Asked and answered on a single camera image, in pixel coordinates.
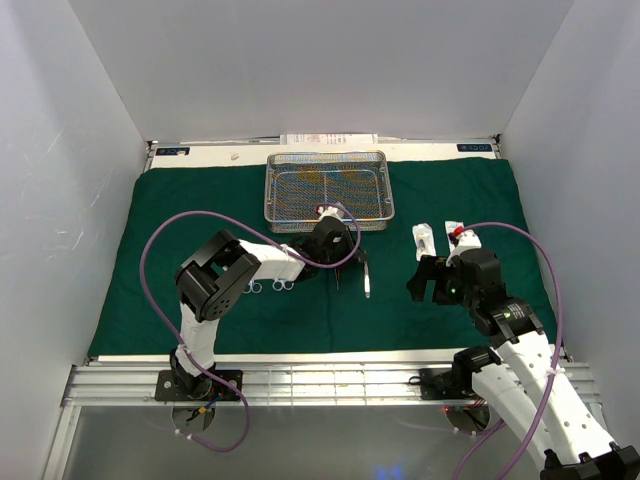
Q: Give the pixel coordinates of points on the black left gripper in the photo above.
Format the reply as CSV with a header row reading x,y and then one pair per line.
x,y
358,256

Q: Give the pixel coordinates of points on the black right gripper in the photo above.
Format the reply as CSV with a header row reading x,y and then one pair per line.
x,y
430,268

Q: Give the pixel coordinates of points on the silver scalpel handle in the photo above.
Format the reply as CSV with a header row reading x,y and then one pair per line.
x,y
367,284

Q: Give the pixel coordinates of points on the silver surgical scissors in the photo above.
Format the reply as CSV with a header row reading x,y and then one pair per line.
x,y
283,285
253,288

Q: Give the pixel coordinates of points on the clear pouch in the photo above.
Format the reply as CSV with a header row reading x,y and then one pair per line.
x,y
424,240
452,229

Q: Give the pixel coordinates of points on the metal wire mesh tray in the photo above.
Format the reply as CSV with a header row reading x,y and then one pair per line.
x,y
297,182

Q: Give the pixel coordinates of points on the dark green surgical drape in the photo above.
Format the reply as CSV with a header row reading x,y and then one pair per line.
x,y
175,211

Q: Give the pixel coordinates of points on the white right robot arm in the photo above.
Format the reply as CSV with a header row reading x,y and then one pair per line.
x,y
517,373

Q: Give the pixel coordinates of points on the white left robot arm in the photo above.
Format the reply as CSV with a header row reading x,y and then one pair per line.
x,y
214,278

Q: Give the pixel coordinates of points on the white paper sheet at back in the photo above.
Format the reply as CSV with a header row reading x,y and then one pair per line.
x,y
328,139

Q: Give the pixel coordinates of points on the blue label right corner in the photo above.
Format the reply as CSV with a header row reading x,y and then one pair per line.
x,y
474,147

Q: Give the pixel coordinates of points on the blue label corner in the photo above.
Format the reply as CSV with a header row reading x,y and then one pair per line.
x,y
474,147
172,151

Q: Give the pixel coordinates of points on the blue label left corner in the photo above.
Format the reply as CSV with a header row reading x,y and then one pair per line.
x,y
172,151

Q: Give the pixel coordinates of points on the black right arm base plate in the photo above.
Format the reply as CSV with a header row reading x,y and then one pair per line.
x,y
439,384

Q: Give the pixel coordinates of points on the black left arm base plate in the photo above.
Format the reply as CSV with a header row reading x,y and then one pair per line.
x,y
171,388

